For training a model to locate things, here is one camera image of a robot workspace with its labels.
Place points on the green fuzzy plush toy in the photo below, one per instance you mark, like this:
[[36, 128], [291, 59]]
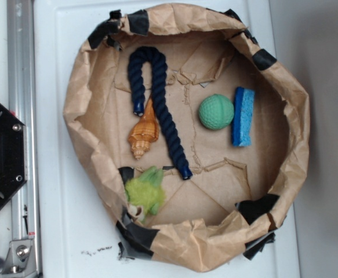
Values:
[[145, 194]]

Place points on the blue sponge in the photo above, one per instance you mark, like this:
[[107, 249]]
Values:
[[242, 121]]

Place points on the brown paper bag bin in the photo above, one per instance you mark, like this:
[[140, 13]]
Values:
[[236, 194]]

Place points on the orange spiral seashell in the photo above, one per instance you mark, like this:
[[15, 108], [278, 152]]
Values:
[[145, 132]]

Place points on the green dimpled rubber ball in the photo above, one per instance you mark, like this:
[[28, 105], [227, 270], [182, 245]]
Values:
[[216, 112]]

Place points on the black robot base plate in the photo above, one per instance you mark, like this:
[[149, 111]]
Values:
[[12, 157]]

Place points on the metal corner bracket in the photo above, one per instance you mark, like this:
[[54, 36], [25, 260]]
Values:
[[20, 260]]

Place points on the aluminium extrusion rail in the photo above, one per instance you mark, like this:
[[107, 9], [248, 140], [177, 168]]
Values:
[[21, 72]]

